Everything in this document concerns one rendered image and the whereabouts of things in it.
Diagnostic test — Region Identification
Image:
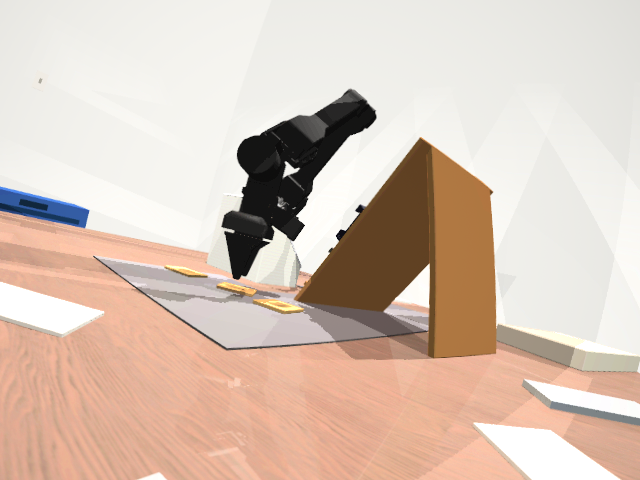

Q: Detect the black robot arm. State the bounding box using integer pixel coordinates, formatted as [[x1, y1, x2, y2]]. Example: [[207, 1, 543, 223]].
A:
[[237, 88, 377, 242]]

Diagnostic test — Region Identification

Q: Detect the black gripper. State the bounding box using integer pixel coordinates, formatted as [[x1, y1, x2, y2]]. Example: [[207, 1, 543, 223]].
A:
[[221, 182, 279, 280]]

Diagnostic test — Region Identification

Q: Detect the yellow letter tile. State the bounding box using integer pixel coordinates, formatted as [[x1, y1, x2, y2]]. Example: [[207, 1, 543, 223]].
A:
[[164, 266, 208, 278], [252, 299, 304, 314]]

